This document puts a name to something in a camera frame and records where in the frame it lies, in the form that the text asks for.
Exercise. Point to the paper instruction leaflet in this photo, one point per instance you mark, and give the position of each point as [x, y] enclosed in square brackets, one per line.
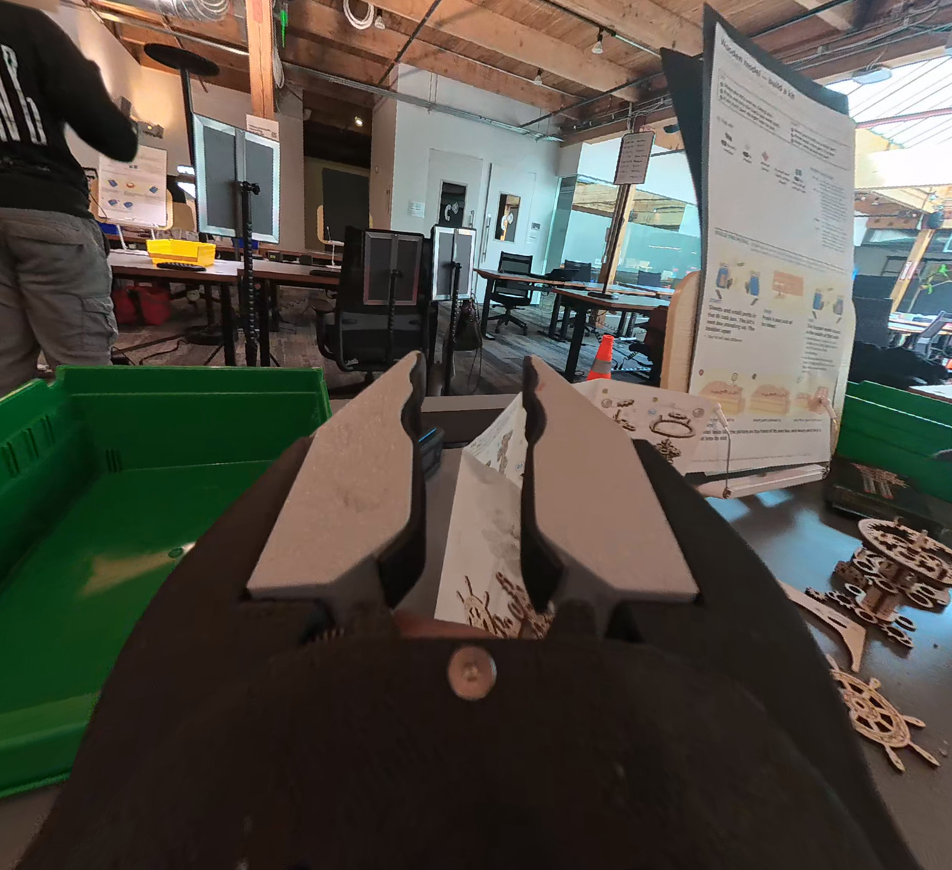
[476, 513]

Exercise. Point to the orange traffic cone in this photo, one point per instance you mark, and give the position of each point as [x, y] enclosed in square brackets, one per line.
[604, 360]

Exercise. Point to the green plastic bin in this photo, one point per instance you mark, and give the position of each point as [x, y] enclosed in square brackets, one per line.
[111, 513]
[892, 431]

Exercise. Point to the jagged wooden sheet strip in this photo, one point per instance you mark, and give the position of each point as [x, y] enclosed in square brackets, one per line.
[833, 621]

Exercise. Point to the office desk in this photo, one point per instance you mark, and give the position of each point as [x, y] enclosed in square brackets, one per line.
[260, 271]
[595, 297]

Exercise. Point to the light panel on stand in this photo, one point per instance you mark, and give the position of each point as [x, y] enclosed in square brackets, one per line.
[379, 267]
[223, 170]
[454, 260]

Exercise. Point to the hanging sign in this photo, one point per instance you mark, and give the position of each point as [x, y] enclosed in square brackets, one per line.
[634, 159]

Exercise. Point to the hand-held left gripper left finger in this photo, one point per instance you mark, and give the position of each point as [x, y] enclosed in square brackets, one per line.
[342, 505]

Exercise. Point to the red bag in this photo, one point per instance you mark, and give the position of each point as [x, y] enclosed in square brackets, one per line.
[141, 304]

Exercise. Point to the dark handbag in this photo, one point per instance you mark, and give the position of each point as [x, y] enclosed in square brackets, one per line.
[467, 330]

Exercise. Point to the poster on stand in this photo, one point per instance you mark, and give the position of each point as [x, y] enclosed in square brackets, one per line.
[130, 185]

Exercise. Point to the wooden ship wheel part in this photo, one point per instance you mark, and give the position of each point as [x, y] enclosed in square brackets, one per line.
[918, 755]

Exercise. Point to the black model kit box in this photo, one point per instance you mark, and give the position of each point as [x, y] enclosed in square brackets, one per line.
[877, 498]

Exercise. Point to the wooden gear model assembly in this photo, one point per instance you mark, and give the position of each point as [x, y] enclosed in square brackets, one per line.
[892, 535]

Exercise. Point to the yellow plastic bin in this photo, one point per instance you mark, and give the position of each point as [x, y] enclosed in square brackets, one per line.
[178, 252]

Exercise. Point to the printed task sheet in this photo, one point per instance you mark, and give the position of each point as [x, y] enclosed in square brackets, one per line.
[781, 215]

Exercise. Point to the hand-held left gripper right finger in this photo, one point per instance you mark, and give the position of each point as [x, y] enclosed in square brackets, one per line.
[610, 513]

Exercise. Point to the black device with display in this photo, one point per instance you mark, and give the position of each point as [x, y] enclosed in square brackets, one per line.
[431, 453]

